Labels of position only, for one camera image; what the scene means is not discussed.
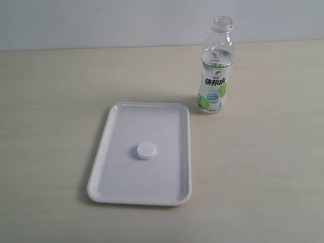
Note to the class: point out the white bottle cap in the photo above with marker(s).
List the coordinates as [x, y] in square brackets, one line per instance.
[146, 150]

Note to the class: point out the clear plastic drink bottle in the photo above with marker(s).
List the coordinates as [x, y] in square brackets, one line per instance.
[217, 58]

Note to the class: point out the white rectangular tray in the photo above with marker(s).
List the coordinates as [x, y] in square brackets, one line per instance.
[119, 176]

